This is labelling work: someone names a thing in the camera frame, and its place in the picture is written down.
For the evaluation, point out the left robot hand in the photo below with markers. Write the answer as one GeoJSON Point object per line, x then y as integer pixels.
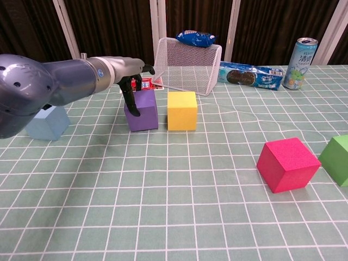
{"type": "Point", "coordinates": [127, 68]}

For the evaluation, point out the purple foam cube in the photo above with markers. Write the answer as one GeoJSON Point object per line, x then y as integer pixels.
{"type": "Point", "coordinates": [146, 114]}

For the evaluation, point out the yellow foam cube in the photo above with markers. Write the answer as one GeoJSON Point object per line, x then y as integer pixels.
{"type": "Point", "coordinates": [182, 114]}

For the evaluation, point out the magenta foam cube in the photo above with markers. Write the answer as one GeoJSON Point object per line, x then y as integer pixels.
{"type": "Point", "coordinates": [285, 163]}

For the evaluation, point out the green foam cube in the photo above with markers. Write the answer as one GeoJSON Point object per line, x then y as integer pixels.
{"type": "Point", "coordinates": [335, 160]}

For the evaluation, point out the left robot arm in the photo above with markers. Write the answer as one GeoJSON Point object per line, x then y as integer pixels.
{"type": "Point", "coordinates": [40, 81]}

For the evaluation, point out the red and white card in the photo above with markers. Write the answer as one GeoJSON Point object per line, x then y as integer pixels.
{"type": "Point", "coordinates": [149, 84]}

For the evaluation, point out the small blue cookie packet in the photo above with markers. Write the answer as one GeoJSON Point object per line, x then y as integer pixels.
{"type": "Point", "coordinates": [195, 39]}

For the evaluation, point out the light blue foam cube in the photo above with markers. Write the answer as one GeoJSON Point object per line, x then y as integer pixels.
{"type": "Point", "coordinates": [49, 125]}

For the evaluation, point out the long blue cookie package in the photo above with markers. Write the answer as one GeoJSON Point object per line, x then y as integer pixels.
{"type": "Point", "coordinates": [244, 77]}

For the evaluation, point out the green checked tablecloth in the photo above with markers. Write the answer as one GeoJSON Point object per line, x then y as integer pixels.
{"type": "Point", "coordinates": [174, 190]}

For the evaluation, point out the light blue drink can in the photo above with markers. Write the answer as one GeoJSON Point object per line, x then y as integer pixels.
{"type": "Point", "coordinates": [297, 65]}

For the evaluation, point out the white frame post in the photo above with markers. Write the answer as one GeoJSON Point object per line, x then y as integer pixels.
{"type": "Point", "coordinates": [156, 27]}
{"type": "Point", "coordinates": [66, 32]}
{"type": "Point", "coordinates": [232, 27]}
{"type": "Point", "coordinates": [334, 32]}

